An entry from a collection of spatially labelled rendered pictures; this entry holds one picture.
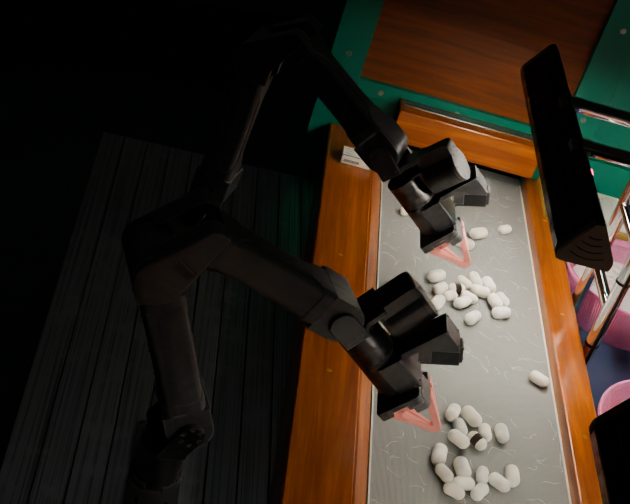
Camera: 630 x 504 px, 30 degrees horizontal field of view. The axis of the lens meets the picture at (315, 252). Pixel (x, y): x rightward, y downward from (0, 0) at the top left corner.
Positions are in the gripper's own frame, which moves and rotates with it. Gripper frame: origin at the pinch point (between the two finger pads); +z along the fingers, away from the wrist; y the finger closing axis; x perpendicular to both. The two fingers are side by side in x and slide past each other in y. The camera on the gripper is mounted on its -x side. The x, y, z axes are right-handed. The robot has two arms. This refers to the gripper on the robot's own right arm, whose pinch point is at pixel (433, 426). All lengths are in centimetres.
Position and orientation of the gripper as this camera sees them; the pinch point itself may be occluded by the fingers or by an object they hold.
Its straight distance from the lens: 160.9
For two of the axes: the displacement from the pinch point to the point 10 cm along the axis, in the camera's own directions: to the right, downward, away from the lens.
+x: -8.2, 4.4, 3.6
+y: 0.7, -5.4, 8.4
